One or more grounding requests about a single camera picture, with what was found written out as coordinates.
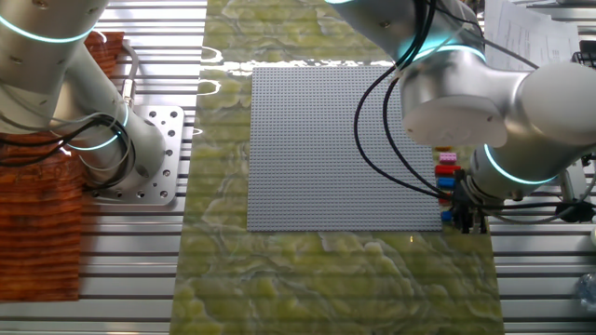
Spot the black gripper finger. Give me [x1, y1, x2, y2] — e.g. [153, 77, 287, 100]
[458, 207, 489, 235]

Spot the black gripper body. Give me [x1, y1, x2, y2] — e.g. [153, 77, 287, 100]
[452, 170, 490, 213]

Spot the grey Lego baseplate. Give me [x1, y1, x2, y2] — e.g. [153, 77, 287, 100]
[246, 65, 443, 233]

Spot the clear plastic water bottle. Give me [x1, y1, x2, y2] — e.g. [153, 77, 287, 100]
[576, 273, 596, 314]

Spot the green marble pattern mat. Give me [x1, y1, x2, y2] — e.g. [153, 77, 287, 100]
[169, 0, 507, 335]

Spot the printed white paper sheet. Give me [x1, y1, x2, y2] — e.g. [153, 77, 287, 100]
[483, 0, 582, 72]

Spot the brown wood grain board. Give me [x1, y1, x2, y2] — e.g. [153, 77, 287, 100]
[0, 31, 125, 303]

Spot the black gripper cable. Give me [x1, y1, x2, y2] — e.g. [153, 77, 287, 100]
[352, 0, 460, 199]
[381, 0, 462, 196]

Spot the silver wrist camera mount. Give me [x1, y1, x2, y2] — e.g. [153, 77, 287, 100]
[557, 167, 578, 202]

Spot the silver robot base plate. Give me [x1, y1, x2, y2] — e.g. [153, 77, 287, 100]
[88, 104, 186, 206]

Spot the black arm base cable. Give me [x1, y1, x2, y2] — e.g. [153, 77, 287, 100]
[0, 114, 137, 192]

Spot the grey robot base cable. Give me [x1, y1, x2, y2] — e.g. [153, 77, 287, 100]
[121, 40, 140, 107]

